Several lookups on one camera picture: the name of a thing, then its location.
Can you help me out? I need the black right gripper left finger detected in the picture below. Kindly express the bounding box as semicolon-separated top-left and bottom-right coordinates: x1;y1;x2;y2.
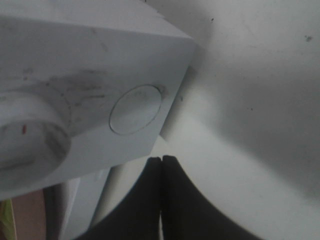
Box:
77;157;162;240

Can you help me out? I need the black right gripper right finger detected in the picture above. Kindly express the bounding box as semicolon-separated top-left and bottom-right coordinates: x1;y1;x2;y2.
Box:
161;155;258;240

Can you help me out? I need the white microwave door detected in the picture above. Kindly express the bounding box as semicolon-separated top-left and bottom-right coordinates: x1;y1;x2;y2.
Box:
43;168;110;240

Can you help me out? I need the round white door button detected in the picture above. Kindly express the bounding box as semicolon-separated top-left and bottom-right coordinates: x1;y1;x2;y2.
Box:
109;84;162;135

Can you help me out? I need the white timer knob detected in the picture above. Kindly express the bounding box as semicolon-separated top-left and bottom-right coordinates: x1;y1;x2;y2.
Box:
0;91;72;191

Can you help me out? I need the white microwave oven body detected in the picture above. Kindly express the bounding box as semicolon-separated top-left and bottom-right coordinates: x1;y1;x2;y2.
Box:
0;0;196;200

